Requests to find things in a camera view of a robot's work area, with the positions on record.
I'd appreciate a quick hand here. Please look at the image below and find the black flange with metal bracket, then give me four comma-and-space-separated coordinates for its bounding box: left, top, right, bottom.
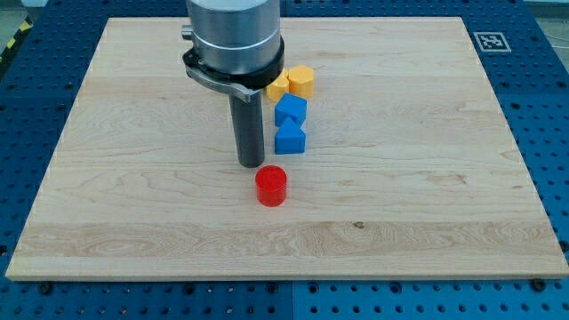
181, 25, 285, 102

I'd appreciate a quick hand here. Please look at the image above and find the wooden board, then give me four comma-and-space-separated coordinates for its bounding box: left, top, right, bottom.
6, 17, 568, 282

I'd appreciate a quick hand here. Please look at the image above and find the blue pentagon block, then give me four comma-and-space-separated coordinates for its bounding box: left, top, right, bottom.
275, 93, 308, 127

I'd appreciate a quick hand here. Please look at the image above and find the white fiducial marker tag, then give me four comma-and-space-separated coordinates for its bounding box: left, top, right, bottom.
473, 31, 511, 52

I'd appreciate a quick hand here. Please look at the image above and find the yellow hexagon block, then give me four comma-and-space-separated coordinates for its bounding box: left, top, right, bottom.
288, 65, 315, 99

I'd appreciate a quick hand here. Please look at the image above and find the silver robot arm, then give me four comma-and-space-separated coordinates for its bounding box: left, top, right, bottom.
181, 0, 285, 168

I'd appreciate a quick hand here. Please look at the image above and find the blue triangle block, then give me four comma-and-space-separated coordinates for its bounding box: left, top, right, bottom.
275, 117, 306, 155

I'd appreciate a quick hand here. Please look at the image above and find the yellow heart block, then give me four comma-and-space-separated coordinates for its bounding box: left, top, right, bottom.
266, 68, 290, 102

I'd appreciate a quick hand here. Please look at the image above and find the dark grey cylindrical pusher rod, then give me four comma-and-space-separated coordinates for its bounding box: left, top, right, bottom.
229, 91, 265, 168

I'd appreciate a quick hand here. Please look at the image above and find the red cylinder block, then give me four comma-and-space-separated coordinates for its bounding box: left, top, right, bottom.
254, 165, 287, 207

